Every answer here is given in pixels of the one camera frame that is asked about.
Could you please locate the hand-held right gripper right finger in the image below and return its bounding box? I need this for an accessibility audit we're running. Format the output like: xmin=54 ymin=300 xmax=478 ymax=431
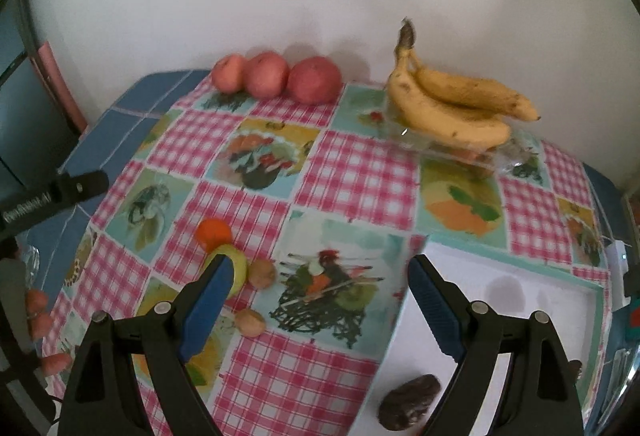
xmin=407 ymin=253 xmax=586 ymax=436

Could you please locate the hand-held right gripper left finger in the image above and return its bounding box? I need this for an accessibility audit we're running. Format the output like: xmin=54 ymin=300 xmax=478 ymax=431
xmin=57 ymin=253 xmax=236 ymax=436

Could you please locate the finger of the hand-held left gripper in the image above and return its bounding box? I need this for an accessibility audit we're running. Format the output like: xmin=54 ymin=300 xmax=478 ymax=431
xmin=55 ymin=169 xmax=111 ymax=207

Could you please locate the green mango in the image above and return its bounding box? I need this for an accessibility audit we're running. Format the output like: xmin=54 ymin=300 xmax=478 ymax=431
xmin=202 ymin=243 xmax=249 ymax=299

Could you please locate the small brown longan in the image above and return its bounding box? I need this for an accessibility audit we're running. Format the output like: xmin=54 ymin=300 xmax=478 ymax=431
xmin=248 ymin=260 xmax=278 ymax=289
xmin=235 ymin=309 xmax=267 ymax=338

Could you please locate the mandarin orange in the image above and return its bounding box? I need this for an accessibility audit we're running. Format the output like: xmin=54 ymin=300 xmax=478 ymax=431
xmin=195 ymin=219 xmax=234 ymax=253

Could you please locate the white tray with teal rim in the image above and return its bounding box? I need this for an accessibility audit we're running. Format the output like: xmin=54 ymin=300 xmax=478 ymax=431
xmin=372 ymin=236 xmax=613 ymax=436

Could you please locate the person's left hand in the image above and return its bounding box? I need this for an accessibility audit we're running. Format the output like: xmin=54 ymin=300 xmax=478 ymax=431
xmin=24 ymin=290 xmax=73 ymax=377

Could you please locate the pink checked tablecloth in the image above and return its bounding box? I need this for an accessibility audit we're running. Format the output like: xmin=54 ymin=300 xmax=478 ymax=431
xmin=42 ymin=81 xmax=613 ymax=436

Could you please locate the clear plastic container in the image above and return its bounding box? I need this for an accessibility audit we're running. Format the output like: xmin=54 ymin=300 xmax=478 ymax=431
xmin=382 ymin=96 xmax=543 ymax=177

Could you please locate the bunch of yellow bananas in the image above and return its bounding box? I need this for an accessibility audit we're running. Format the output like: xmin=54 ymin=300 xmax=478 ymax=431
xmin=387 ymin=19 xmax=512 ymax=149

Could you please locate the red apple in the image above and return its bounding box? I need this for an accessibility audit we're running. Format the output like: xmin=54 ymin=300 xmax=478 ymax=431
xmin=243 ymin=51 xmax=291 ymax=100
xmin=210 ymin=54 xmax=247 ymax=94
xmin=287 ymin=56 xmax=343 ymax=106

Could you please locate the white power strip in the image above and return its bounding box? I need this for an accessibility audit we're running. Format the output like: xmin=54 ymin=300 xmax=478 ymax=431
xmin=605 ymin=239 xmax=632 ymax=312

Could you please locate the yellow spotted banana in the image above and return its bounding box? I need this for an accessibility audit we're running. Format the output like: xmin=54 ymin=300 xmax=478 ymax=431
xmin=407 ymin=19 xmax=542 ymax=122

